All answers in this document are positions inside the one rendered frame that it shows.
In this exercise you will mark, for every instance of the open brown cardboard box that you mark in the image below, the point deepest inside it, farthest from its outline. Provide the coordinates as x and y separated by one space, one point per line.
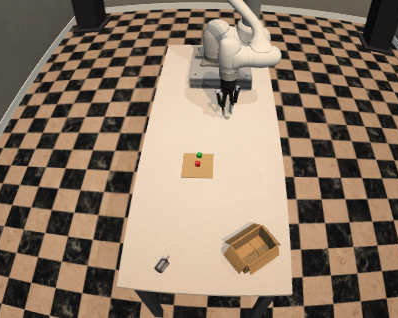
250 244

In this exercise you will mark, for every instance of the tan square mat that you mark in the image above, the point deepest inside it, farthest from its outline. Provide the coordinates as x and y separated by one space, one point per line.
189 170

